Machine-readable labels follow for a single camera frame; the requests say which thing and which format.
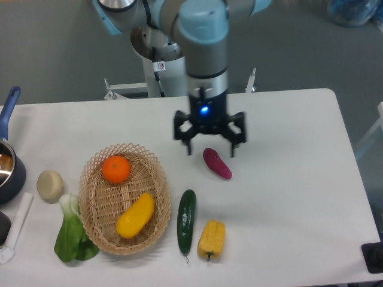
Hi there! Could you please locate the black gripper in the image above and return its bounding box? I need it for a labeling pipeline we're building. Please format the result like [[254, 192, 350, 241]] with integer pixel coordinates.
[[174, 87, 247, 157]]

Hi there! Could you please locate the yellow mango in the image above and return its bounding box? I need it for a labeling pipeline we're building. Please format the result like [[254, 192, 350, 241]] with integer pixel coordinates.
[[116, 193, 155, 239]]

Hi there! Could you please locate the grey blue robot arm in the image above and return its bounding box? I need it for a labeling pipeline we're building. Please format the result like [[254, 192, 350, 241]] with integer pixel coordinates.
[[93, 1, 270, 149]]

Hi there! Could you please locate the woven wicker basket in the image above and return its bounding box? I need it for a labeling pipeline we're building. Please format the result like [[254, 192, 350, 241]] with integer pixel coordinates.
[[78, 143, 171, 255]]

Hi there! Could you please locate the purple sweet potato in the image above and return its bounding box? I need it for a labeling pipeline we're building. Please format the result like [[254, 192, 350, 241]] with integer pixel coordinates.
[[202, 148, 232, 180]]

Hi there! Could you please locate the dark green cucumber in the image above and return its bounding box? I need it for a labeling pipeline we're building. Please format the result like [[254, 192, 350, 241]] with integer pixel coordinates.
[[177, 190, 196, 262]]

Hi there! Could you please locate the orange tangerine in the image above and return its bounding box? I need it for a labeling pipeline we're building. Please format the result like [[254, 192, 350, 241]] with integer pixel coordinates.
[[102, 155, 131, 184]]

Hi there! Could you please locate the yellow bell pepper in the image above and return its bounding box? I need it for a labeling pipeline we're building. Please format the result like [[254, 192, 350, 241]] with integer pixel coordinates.
[[197, 220, 226, 262]]

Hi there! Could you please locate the beige round bun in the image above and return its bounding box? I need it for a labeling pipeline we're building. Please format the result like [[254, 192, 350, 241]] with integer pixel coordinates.
[[37, 170, 63, 202]]

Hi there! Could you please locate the blue plastic bag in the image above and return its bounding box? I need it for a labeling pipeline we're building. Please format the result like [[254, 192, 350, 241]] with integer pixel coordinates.
[[327, 0, 381, 28]]

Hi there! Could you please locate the green bok choy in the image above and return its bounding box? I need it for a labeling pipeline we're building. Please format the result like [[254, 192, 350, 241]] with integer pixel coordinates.
[[54, 193, 99, 262]]

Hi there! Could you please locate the black device at edge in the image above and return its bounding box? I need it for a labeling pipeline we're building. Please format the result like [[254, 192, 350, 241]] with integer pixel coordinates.
[[361, 242, 382, 274]]

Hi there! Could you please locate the dark blue saucepan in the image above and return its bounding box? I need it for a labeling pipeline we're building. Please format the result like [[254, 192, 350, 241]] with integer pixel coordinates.
[[1, 86, 26, 204]]

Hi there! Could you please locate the dark round object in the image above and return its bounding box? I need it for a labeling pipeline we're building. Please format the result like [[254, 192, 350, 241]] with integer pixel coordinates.
[[0, 212, 11, 245]]

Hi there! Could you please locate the white plastic utensil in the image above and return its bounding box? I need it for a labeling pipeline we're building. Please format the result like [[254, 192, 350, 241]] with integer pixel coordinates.
[[1, 193, 34, 265]]

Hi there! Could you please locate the white table clamp bracket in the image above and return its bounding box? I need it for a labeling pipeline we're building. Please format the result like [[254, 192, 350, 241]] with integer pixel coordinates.
[[245, 68, 257, 93]]

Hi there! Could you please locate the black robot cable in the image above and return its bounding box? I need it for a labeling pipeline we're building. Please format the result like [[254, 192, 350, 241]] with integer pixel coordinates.
[[151, 47, 166, 98]]

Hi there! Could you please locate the white metal frame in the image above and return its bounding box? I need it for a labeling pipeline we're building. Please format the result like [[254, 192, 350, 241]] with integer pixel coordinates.
[[354, 102, 382, 161]]

